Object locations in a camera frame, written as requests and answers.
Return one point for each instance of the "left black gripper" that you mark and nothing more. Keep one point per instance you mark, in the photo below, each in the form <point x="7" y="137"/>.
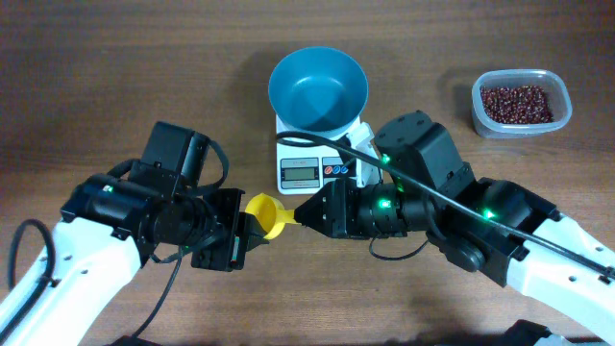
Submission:
<point x="226" y="229"/>

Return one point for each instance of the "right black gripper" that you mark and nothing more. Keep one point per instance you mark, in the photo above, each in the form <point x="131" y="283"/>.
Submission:
<point x="336" y="209"/>

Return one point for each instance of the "yellow measuring scoop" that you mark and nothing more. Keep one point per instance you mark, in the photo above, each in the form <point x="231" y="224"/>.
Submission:
<point x="271" y="214"/>

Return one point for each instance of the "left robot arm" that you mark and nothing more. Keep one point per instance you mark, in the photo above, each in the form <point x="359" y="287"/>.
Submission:
<point x="112" y="225"/>

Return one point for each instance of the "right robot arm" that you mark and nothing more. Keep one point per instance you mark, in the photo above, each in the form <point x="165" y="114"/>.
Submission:
<point x="498" y="228"/>

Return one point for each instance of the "white digital kitchen scale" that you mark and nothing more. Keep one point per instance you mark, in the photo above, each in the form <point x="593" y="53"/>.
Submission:
<point x="303" y="168"/>

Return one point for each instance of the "blue plastic bowl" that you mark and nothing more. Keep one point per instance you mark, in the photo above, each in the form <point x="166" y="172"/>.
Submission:
<point x="318" y="89"/>

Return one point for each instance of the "red beans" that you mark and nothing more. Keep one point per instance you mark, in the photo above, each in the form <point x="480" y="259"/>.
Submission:
<point x="522" y="105"/>

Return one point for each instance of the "clear plastic container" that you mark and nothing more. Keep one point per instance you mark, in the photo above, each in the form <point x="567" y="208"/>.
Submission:
<point x="557" y="97"/>

